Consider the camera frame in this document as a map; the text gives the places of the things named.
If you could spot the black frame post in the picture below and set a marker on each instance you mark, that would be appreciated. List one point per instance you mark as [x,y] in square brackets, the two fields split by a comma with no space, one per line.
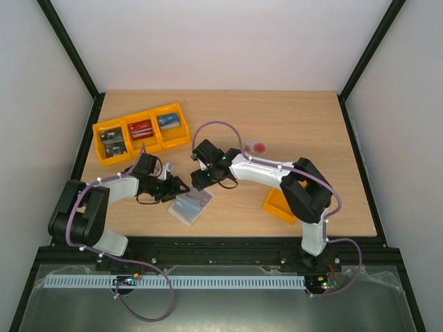
[376,39]
[62,34]

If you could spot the black right frame post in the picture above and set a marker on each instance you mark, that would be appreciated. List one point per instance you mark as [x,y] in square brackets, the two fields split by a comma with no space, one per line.
[376,39]

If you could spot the small yellow bin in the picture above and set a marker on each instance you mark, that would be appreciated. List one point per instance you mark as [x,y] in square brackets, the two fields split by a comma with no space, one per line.
[276,204]

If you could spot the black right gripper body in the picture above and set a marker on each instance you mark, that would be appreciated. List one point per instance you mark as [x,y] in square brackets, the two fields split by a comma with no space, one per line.
[198,180]

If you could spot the white slotted cable duct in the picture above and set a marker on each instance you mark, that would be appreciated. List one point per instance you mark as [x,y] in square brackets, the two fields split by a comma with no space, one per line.
[177,282]

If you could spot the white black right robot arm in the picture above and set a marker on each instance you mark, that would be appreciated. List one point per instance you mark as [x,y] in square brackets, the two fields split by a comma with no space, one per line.
[304,188]

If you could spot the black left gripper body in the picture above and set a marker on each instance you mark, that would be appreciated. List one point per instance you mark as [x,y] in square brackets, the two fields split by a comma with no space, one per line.
[162,189]

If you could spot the white card with red circle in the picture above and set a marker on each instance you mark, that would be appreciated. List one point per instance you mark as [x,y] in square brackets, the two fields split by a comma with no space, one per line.
[255,147]

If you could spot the black card stack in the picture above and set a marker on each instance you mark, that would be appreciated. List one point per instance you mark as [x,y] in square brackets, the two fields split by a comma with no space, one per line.
[112,136]

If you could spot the black left frame post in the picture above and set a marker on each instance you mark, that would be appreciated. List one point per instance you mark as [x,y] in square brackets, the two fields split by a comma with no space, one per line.
[62,34]

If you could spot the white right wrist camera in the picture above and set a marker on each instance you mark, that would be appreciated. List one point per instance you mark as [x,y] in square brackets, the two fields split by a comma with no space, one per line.
[202,165]

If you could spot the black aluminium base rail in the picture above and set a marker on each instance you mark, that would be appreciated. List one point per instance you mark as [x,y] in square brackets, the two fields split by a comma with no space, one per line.
[283,253]

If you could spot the beige leather card holder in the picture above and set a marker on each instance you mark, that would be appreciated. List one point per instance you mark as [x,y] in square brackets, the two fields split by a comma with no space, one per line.
[187,207]

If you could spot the red card stack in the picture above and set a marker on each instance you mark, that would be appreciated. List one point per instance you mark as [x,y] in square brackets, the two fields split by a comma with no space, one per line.
[141,129]

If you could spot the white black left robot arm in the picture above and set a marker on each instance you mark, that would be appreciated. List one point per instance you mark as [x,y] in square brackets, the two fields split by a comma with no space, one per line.
[80,214]

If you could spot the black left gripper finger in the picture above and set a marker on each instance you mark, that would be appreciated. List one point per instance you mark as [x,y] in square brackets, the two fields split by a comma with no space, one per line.
[178,184]
[173,194]

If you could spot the blue card stack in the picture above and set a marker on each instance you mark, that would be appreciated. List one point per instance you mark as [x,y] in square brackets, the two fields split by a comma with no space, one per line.
[168,121]

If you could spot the yellow three-compartment bin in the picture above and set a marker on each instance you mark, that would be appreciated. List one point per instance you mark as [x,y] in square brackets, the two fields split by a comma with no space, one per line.
[159,141]

